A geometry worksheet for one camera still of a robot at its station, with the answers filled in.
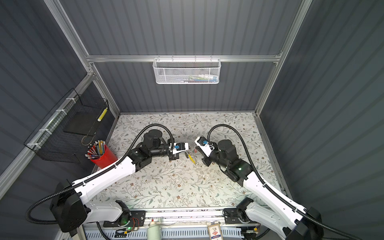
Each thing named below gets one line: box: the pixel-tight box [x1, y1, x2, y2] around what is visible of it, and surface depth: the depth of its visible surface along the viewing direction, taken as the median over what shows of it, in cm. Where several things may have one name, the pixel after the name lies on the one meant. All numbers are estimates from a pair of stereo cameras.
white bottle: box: [147, 221, 162, 240], surface depth 65 cm
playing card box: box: [207, 221, 224, 240], surface depth 71 cm
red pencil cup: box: [85, 140, 118, 169], surface depth 86 cm
